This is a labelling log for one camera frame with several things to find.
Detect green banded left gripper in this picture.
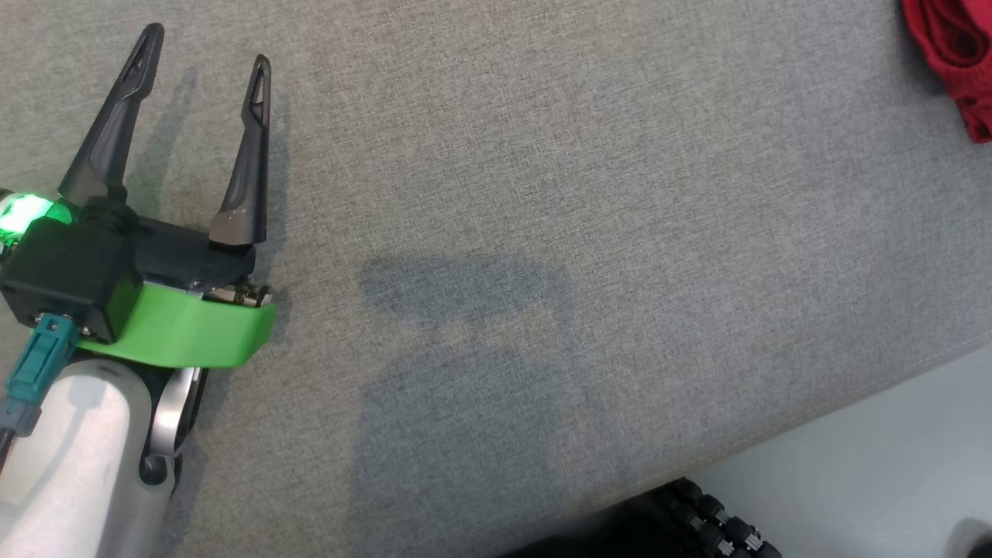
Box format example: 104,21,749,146
57,22,277,369

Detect teal left arm cable connector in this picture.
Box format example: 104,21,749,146
4,312,80,439

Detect red shorts with white stripes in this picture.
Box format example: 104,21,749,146
901,0,992,145

